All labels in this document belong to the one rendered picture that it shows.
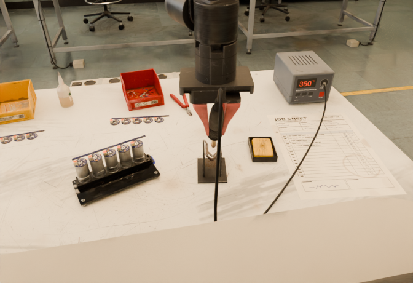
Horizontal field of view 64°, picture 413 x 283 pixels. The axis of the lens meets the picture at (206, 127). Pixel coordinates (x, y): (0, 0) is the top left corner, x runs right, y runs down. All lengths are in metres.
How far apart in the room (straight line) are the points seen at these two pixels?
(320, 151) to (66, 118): 0.64
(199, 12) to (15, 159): 0.56
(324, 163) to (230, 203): 0.24
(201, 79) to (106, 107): 0.53
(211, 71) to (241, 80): 0.05
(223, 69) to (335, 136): 0.47
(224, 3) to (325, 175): 0.44
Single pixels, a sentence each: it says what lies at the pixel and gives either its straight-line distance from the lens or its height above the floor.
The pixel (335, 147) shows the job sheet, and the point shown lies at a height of 0.75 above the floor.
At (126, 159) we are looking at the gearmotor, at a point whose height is 0.79.
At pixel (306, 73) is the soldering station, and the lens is 0.91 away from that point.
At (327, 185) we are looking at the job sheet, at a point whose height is 0.75.
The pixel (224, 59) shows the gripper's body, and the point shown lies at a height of 1.05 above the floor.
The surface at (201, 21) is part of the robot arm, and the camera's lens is 0.42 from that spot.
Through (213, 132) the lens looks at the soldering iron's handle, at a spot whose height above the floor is 0.93.
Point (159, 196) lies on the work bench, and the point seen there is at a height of 0.75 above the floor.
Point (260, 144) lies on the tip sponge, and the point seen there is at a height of 0.76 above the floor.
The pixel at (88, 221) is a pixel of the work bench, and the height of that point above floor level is 0.75.
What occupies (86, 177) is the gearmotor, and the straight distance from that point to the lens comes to 0.68.
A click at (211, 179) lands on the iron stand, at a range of 0.67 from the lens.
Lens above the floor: 1.22
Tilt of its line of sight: 35 degrees down
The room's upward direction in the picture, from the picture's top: straight up
